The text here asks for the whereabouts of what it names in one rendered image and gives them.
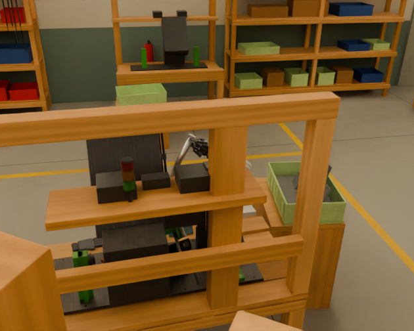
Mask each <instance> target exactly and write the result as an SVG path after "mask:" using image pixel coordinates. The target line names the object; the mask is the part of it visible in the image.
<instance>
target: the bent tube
mask: <svg viewBox="0 0 414 331"><path fill-rule="evenodd" d="M189 137H192V138H194V139H195V138H196V137H195V136H193V135H191V134H189V135H188V137H187V140H186V143H185V144H184V146H183V148H182V149H181V152H180V153H179V156H178V157H177V160H176V161H175V164H174V166H173V169H172V172H171V174H170V177H175V166H177V165H181V163H182V161H183V159H184V157H185V155H186V153H187V151H188V149H189V147H190V145H191V143H192V142H191V141H188V139H189Z"/></svg>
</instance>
